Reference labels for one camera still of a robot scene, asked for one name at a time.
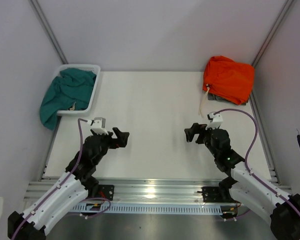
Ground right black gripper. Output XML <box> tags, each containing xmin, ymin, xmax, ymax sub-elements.
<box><xmin>184</xmin><ymin>123</ymin><xmax>219</xmax><ymax>159</ymax></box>

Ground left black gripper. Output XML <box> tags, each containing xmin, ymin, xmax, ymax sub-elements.
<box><xmin>92</xmin><ymin>127</ymin><xmax>129</xmax><ymax>166</ymax></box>

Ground orange shorts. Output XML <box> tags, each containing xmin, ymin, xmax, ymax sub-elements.
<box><xmin>198</xmin><ymin>55</ymin><xmax>255</xmax><ymax>117</ymax></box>

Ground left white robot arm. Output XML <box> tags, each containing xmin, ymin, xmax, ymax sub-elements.
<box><xmin>7</xmin><ymin>127</ymin><xmax>130</xmax><ymax>240</ymax></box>

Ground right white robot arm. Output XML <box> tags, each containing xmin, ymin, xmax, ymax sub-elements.
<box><xmin>184</xmin><ymin>123</ymin><xmax>300</xmax><ymax>240</ymax></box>

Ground grey folded shorts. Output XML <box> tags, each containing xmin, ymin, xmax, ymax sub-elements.
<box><xmin>207</xmin><ymin>93</ymin><xmax>230</xmax><ymax>103</ymax></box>

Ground teal shorts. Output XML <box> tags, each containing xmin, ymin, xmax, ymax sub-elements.
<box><xmin>39</xmin><ymin>68</ymin><xmax>97</xmax><ymax>130</ymax></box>

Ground white plastic basket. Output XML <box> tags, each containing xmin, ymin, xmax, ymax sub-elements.
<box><xmin>55</xmin><ymin>64</ymin><xmax>101</xmax><ymax>116</ymax></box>

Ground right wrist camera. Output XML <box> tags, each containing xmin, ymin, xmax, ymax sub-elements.
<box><xmin>206</xmin><ymin>112</ymin><xmax>223</xmax><ymax>130</ymax></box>

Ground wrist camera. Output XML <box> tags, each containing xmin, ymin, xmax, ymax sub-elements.
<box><xmin>86</xmin><ymin>117</ymin><xmax>109</xmax><ymax>136</ymax></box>
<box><xmin>206</xmin><ymin>112</ymin><xmax>223</xmax><ymax>130</ymax></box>

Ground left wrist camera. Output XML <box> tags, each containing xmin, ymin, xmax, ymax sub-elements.
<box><xmin>86</xmin><ymin>117</ymin><xmax>109</xmax><ymax>136</ymax></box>

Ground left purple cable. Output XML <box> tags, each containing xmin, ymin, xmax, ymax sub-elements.
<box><xmin>9</xmin><ymin>118</ymin><xmax>111</xmax><ymax>240</ymax></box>

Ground aluminium mounting rail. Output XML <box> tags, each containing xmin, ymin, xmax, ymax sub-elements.
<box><xmin>23</xmin><ymin>177</ymin><xmax>297</xmax><ymax>206</ymax></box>

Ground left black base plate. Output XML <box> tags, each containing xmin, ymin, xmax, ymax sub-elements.
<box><xmin>95</xmin><ymin>184</ymin><xmax>115</xmax><ymax>201</ymax></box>

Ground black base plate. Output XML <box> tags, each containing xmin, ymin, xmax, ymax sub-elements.
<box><xmin>197</xmin><ymin>186</ymin><xmax>233</xmax><ymax>203</ymax></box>
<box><xmin>95</xmin><ymin>184</ymin><xmax>115</xmax><ymax>201</ymax></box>

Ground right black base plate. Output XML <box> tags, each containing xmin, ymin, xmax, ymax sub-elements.
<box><xmin>197</xmin><ymin>186</ymin><xmax>233</xmax><ymax>203</ymax></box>

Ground white slotted cable duct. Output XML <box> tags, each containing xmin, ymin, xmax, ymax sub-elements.
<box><xmin>70</xmin><ymin>202</ymin><xmax>223</xmax><ymax>216</ymax></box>

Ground left corner aluminium post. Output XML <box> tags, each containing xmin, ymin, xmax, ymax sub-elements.
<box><xmin>28</xmin><ymin>0</ymin><xmax>69</xmax><ymax>64</ymax></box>

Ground corner aluminium post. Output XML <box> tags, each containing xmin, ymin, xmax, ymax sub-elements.
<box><xmin>28</xmin><ymin>0</ymin><xmax>69</xmax><ymax>64</ymax></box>
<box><xmin>251</xmin><ymin>0</ymin><xmax>297</xmax><ymax>68</ymax></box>

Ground right corner aluminium post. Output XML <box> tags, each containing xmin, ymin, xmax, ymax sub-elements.
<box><xmin>251</xmin><ymin>0</ymin><xmax>297</xmax><ymax>68</ymax></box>

